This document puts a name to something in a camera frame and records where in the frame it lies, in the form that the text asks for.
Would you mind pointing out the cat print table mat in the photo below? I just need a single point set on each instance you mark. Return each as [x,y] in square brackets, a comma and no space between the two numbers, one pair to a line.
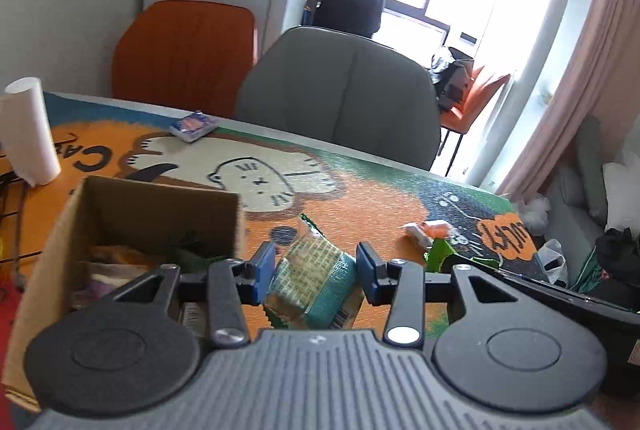
[350,190]

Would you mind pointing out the white pillow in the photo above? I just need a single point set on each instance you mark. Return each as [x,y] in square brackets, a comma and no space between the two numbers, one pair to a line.
[622,195]

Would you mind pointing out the grey sofa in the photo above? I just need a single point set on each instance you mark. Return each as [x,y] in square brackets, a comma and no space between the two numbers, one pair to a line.
[570,205]

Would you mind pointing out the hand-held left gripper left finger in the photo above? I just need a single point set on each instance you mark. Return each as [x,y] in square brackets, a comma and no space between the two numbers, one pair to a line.
[265,265]

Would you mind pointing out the grey chair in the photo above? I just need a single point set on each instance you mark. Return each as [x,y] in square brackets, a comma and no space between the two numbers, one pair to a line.
[340,94]

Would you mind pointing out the pink curtain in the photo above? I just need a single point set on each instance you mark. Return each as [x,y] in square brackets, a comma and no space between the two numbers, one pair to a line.
[590,59]

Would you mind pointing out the cardboard box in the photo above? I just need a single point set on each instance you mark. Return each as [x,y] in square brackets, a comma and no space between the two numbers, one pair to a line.
[150,205]

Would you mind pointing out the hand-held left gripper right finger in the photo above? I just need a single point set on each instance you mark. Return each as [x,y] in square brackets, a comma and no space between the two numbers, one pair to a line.
[367,270]

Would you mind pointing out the orange chair with black legs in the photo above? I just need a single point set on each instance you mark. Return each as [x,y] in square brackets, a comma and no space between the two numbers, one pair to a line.
[475,99]

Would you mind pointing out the grey cushion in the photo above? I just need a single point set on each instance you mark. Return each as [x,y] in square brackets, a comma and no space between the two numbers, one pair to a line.
[592,169]

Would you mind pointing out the black bag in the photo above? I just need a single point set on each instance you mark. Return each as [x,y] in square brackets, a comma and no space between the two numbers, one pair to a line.
[457,77]

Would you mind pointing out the dark clothes pile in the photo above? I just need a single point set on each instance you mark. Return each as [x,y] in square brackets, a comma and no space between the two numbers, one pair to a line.
[617,250]

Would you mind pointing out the blue tissue pack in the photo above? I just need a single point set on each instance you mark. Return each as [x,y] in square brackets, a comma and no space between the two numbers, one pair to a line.
[192,127]

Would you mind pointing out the white plastic bag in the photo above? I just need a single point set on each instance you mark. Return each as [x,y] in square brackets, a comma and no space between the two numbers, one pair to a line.
[550,260]

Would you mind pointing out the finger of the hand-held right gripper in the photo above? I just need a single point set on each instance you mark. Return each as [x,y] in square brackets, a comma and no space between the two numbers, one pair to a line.
[575,295]

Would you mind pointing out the green and white biscuit packet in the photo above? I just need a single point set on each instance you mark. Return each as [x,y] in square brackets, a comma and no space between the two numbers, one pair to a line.
[310,280]

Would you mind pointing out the white paper roll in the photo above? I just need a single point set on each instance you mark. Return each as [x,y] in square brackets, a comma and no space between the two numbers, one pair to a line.
[27,134]

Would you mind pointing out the white fluffy wad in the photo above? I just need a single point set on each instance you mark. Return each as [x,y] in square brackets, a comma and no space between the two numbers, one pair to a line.
[535,211]

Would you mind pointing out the green leaf-shaped snack packet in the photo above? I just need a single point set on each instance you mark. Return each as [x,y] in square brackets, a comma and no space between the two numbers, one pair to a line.
[442,255]

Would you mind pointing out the small orange snack packet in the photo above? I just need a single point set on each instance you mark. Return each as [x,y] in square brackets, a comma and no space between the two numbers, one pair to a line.
[432,230]

